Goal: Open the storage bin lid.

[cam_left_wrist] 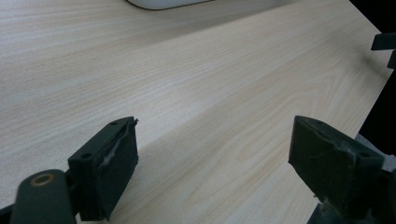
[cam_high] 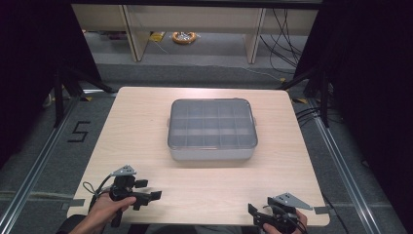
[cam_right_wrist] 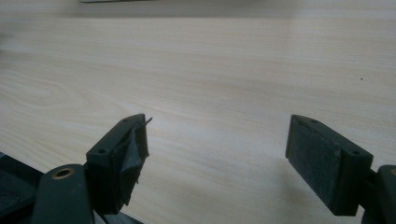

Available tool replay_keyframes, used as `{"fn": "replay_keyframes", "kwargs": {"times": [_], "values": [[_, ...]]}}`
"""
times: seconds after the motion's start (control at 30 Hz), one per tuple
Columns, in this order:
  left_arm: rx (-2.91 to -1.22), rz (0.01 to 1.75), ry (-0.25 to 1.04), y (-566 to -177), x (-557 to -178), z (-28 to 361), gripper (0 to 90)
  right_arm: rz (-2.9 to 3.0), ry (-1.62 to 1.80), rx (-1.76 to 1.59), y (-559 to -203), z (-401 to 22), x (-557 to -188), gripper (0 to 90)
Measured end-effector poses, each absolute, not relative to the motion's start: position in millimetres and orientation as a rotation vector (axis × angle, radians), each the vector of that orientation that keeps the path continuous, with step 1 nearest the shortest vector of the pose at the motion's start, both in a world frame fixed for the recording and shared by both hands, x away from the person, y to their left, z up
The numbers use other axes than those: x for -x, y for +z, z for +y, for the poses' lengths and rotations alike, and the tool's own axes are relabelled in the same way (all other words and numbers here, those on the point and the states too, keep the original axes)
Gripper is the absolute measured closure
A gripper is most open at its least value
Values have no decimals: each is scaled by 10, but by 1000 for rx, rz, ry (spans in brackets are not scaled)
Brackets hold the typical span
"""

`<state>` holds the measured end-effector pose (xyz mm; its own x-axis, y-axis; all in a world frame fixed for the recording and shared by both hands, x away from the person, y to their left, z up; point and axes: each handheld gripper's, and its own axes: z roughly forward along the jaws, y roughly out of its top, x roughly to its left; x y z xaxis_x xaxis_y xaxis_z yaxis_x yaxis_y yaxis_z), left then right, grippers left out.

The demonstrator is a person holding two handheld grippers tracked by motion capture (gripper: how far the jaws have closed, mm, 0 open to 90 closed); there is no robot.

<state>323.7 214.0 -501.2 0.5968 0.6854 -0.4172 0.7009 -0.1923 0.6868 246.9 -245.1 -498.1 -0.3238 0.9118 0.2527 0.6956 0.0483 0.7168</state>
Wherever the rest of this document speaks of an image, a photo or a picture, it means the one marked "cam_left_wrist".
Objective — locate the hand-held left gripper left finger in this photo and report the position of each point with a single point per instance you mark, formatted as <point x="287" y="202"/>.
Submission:
<point x="109" y="165"/>

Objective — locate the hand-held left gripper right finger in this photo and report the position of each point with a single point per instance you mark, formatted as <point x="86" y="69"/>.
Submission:
<point x="333" y="168"/>

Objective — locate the grey cloth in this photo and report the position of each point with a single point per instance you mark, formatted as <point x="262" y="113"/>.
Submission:
<point x="389" y="160"/>

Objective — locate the white round dish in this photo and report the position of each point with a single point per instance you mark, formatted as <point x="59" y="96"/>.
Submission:
<point x="162" y="3"/>

